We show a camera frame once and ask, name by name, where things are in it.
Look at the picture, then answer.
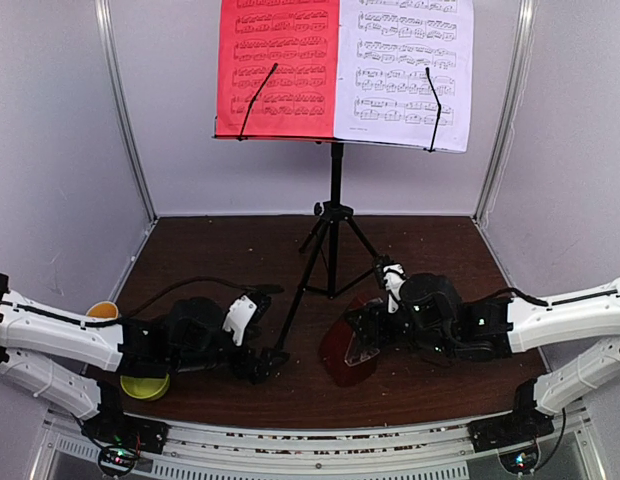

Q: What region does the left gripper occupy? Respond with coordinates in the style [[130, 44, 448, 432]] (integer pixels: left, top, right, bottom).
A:
[[170, 330, 290, 385]]

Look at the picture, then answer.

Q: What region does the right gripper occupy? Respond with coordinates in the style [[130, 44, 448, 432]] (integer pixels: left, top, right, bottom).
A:
[[345, 301, 455, 357]]

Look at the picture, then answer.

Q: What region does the wooden metronome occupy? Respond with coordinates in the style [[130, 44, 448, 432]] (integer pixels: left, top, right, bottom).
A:
[[318, 292, 381, 388]]

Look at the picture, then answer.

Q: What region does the black music stand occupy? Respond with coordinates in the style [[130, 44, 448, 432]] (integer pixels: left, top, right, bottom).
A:
[[212, 59, 454, 354]]

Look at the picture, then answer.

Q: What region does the white sheet music page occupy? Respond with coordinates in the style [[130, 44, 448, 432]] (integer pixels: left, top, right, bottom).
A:
[[334, 0, 474, 153]]

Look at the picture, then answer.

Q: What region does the red sheet music page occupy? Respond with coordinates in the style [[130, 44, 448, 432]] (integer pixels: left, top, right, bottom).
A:
[[215, 0, 340, 139]]

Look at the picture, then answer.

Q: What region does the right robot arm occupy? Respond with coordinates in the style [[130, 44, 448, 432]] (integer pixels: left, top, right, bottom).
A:
[[343, 264, 620, 442]]

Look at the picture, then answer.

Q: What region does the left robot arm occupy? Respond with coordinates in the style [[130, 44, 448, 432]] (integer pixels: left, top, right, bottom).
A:
[[0, 273, 286, 444]]

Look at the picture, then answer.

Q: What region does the green bowl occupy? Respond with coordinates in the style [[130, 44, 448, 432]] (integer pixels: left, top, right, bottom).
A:
[[119, 375, 171, 402]]

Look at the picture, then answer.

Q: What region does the patterned mug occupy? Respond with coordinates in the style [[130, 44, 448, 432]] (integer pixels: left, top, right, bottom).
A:
[[86, 301, 119, 320]]

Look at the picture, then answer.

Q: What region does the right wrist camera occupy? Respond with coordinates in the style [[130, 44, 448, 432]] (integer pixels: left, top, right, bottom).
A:
[[373, 255, 407, 314]]

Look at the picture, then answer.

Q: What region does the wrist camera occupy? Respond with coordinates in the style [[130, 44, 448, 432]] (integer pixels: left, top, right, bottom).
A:
[[373, 255, 407, 314], [222, 284, 284, 347]]

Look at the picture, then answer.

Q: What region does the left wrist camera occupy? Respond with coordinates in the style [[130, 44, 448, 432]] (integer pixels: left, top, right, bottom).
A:
[[222, 284, 284, 347]]

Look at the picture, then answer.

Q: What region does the front aluminium rail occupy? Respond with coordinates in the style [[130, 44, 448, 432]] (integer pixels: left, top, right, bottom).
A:
[[32, 394, 606, 480]]

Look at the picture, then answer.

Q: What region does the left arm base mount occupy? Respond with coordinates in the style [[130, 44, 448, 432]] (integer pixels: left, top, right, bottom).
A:
[[75, 381, 169, 479]]

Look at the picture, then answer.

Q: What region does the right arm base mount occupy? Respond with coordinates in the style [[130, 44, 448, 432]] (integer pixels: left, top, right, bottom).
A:
[[467, 379, 554, 476]]

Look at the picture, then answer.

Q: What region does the right aluminium frame post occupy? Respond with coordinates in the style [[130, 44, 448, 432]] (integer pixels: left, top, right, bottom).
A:
[[474, 0, 537, 230]]

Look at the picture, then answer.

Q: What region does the aluminium frame post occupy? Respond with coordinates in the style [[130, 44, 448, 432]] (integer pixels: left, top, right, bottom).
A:
[[474, 0, 537, 230], [94, 0, 158, 223]]

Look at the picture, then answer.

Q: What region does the left aluminium frame post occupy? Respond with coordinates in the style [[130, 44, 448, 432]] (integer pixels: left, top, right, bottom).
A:
[[94, 0, 158, 223]]

